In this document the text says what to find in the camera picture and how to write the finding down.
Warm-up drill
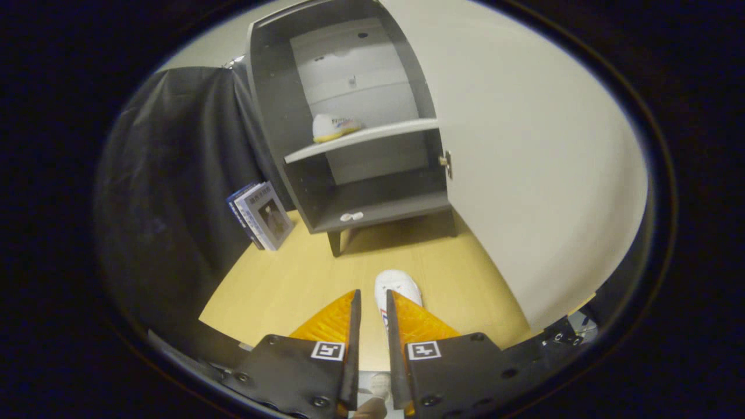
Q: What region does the white canvas shoe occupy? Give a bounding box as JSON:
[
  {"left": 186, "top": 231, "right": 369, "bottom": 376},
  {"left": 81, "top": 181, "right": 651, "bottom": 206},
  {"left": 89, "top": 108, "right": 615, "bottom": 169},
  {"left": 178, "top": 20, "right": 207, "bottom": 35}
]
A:
[
  {"left": 313, "top": 113, "right": 363, "bottom": 144},
  {"left": 374, "top": 269, "right": 423, "bottom": 332}
]

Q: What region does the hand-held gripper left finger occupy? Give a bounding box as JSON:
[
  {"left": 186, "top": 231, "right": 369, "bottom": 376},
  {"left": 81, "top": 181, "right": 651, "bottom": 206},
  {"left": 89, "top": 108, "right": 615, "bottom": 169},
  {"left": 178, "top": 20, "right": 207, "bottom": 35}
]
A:
[{"left": 221, "top": 289, "right": 361, "bottom": 419}]

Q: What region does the stack of books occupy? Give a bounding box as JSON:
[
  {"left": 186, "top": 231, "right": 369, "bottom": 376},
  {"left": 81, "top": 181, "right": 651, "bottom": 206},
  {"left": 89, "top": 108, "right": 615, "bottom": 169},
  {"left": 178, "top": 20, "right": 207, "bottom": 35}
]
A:
[{"left": 226, "top": 182, "right": 295, "bottom": 251}]

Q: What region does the black backdrop cloth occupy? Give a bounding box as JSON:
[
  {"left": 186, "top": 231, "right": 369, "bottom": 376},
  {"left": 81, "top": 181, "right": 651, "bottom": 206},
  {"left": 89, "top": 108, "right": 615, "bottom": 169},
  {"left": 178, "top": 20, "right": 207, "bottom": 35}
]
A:
[{"left": 94, "top": 65, "right": 295, "bottom": 356}]

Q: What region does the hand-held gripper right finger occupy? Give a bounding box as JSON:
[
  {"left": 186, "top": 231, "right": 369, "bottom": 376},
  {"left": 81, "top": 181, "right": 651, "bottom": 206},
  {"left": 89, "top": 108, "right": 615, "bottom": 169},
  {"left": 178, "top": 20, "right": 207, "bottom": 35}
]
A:
[{"left": 386, "top": 290, "right": 524, "bottom": 419}]

